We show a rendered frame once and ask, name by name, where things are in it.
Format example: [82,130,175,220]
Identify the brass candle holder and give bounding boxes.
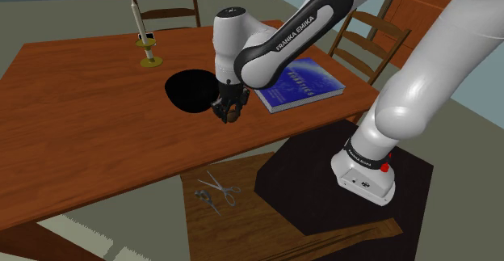
[135,37,164,69]

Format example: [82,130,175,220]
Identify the dark wooden ladder-back chair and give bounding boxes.
[128,0,202,32]

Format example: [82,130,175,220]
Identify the wooden door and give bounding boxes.
[367,0,463,70]

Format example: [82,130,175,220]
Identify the black bowl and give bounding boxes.
[164,69,222,114]

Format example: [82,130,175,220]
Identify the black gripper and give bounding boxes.
[211,80,251,124]

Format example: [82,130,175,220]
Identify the wooden dining table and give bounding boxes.
[0,19,380,261]

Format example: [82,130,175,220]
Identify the white candle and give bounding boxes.
[131,0,155,60]

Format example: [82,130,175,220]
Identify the large silver scissors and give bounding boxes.
[196,170,242,208]

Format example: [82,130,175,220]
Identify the small grey scissors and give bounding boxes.
[194,189,222,217]

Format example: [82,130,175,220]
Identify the low wooden side table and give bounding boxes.
[180,151,405,261]

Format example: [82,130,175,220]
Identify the blue book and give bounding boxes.
[254,57,347,114]

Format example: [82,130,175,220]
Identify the light wooden ladder-back chair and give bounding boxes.
[328,10,413,86]

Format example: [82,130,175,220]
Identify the black robot stand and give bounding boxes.
[254,119,435,261]

